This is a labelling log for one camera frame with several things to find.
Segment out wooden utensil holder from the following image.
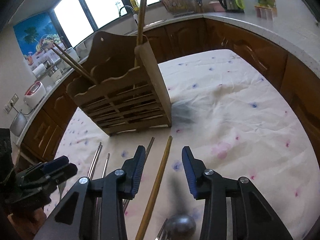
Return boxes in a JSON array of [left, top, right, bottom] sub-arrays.
[[66, 31, 173, 137]]

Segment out aluminium pot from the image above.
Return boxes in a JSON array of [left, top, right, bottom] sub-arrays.
[[9, 109, 28, 137]]

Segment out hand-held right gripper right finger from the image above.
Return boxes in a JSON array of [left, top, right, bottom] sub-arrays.
[[182, 146, 294, 240]]

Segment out metal fork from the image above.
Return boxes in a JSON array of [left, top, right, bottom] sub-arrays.
[[154, 219, 169, 240]]

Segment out red and white rice cooker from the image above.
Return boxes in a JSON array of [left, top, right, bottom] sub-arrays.
[[23, 80, 47, 109]]

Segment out paper towel roll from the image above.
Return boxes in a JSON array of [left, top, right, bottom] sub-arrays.
[[32, 63, 47, 78]]

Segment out metal spoon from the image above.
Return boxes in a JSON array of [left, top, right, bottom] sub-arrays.
[[165, 214, 197, 240]]

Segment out hanging dish cloth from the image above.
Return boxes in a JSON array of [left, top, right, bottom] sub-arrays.
[[75, 42, 87, 56]]

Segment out tropical fruit wall poster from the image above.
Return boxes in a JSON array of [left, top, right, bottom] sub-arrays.
[[13, 12, 66, 66]]

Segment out dish rack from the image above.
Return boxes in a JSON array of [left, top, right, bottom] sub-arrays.
[[162, 0, 198, 17]]

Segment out floral white tablecloth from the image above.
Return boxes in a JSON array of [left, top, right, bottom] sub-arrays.
[[44, 49, 313, 240]]

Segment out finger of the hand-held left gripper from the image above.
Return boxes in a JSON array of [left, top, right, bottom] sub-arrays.
[[41, 155, 70, 174], [49, 163, 78, 184]]

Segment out pink container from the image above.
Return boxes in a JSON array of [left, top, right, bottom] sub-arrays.
[[208, 0, 227, 12]]

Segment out wooden chopstick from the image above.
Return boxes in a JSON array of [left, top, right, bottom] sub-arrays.
[[50, 47, 97, 85], [134, 0, 147, 68], [137, 0, 150, 46], [53, 42, 98, 83], [135, 136, 173, 240]]

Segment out metal chopstick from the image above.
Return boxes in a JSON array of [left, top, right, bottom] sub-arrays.
[[145, 137, 155, 156], [88, 145, 103, 178], [86, 142, 102, 178], [101, 153, 111, 178]]

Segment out wooden lower cabinets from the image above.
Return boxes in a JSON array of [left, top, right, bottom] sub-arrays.
[[19, 17, 320, 172]]

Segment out steel electric kettle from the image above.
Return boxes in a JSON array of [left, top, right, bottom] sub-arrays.
[[216, 0, 242, 13]]

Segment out person's left hand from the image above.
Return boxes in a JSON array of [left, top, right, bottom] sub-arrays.
[[7, 200, 48, 234]]

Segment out kitchen window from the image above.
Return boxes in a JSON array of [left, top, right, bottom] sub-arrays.
[[53, 0, 218, 41]]

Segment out chrome faucet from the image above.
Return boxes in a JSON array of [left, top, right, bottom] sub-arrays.
[[118, 5, 138, 24]]

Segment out wall socket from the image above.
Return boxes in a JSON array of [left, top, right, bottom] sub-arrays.
[[3, 93, 19, 113]]

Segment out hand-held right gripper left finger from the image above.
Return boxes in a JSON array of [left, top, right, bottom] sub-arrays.
[[34, 145, 147, 240]]

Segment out white kitchen countertop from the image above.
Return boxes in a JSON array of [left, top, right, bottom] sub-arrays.
[[14, 12, 320, 145]]

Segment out pink spice jar set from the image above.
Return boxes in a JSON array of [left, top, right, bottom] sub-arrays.
[[254, 5, 278, 21]]

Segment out small white appliance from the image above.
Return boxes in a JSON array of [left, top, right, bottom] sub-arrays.
[[48, 65, 63, 83]]

